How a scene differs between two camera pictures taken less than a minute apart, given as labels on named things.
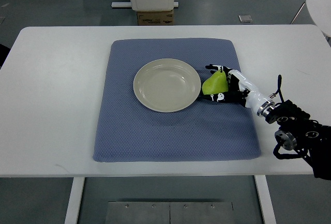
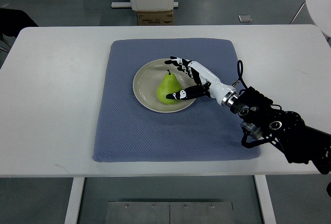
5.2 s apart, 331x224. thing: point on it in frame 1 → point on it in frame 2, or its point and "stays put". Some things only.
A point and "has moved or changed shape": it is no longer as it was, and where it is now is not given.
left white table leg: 71,217 stays put
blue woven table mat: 128,130 stays put
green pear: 216,84 has moved or changed shape
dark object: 4,51 → 12,21
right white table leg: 265,200 stays put
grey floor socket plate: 245,18 stays put
